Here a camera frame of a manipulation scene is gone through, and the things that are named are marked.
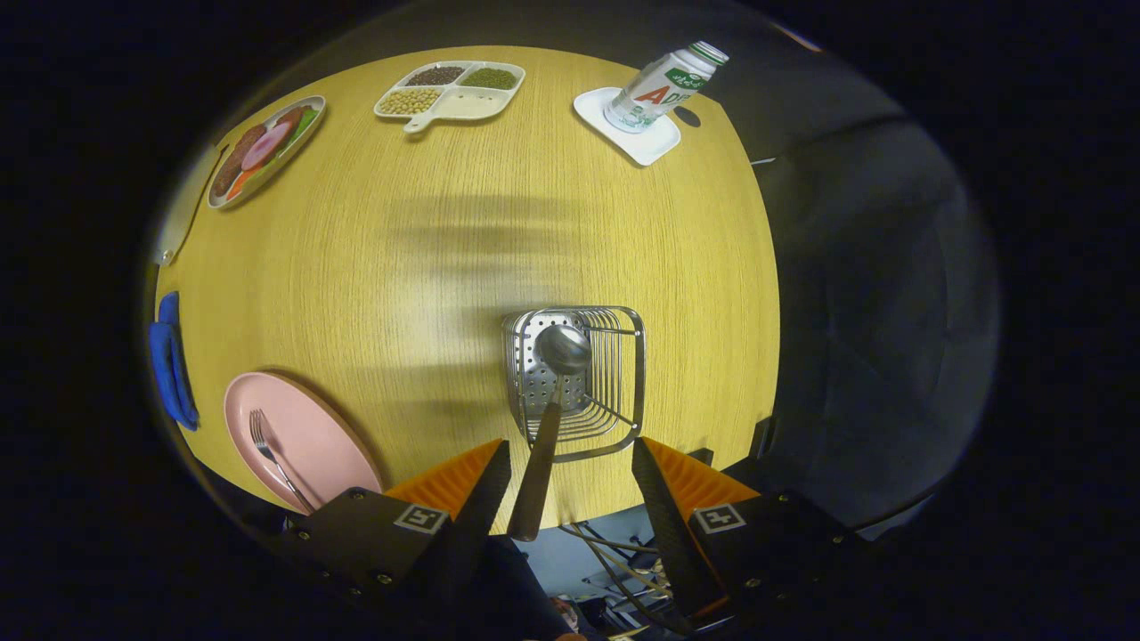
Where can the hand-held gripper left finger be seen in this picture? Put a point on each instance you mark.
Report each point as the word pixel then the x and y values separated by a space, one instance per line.
pixel 485 507

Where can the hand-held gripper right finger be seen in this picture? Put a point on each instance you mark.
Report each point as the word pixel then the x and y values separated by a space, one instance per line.
pixel 663 516

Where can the black table edge clamp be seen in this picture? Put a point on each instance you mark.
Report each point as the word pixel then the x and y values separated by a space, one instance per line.
pixel 700 456
pixel 763 436

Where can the pink plate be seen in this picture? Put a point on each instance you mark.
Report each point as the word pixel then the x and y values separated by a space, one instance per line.
pixel 312 436

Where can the blue towel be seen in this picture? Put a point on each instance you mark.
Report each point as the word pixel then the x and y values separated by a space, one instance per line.
pixel 169 365

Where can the white square coaster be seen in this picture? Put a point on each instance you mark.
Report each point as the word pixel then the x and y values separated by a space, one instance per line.
pixel 655 142

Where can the grey food plate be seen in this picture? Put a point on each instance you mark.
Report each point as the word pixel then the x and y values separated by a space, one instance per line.
pixel 283 167

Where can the white divided tray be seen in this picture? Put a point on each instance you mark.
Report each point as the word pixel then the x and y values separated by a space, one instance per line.
pixel 472 105

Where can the orange carrot piece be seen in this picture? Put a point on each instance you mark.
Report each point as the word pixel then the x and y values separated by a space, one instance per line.
pixel 239 185

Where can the pile of yellow beans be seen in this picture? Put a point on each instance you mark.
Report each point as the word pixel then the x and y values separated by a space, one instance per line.
pixel 409 101

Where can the green lettuce leaf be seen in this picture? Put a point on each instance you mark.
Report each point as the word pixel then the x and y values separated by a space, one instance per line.
pixel 305 126

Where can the white toaster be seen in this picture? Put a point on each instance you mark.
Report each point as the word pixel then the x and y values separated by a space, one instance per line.
pixel 183 214

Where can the pink ham slice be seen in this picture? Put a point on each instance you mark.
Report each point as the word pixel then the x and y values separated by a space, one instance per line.
pixel 267 145

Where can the large brown steak piece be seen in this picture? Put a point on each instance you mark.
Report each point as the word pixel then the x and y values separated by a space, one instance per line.
pixel 236 165

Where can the white drink bottle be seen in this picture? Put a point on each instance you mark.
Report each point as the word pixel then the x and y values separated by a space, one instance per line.
pixel 659 89

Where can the pile of green beans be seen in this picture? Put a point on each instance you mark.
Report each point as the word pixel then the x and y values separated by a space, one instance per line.
pixel 489 78

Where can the pile of dark brown beans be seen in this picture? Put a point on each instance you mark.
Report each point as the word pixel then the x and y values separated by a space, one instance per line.
pixel 435 76

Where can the small brown meat piece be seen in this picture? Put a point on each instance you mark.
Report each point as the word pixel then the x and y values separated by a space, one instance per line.
pixel 289 118

